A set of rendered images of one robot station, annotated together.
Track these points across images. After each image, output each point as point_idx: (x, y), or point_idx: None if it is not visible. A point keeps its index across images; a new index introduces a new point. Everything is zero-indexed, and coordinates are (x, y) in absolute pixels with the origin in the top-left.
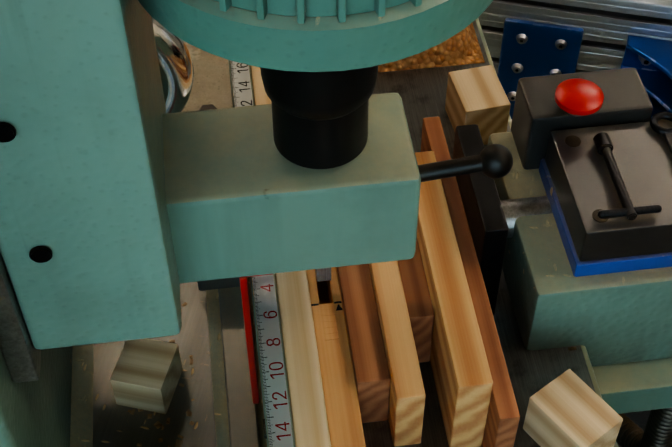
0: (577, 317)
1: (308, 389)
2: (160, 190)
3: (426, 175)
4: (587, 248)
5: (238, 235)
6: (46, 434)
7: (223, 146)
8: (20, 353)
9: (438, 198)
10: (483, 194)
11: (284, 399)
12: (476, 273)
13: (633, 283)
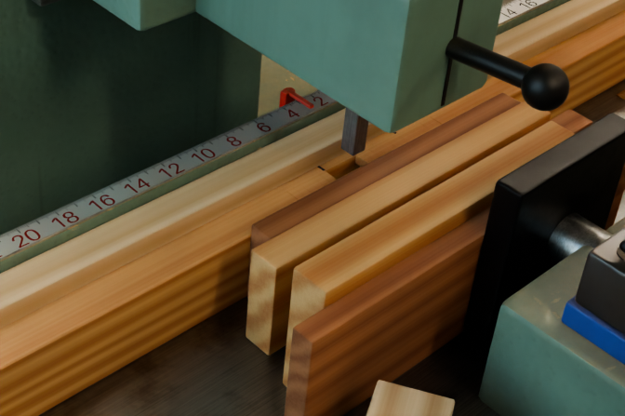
0: (538, 384)
1: (207, 191)
2: None
3: (463, 52)
4: (585, 281)
5: None
6: (67, 124)
7: None
8: None
9: (524, 163)
10: (544, 161)
11: (174, 173)
12: (467, 236)
13: (617, 381)
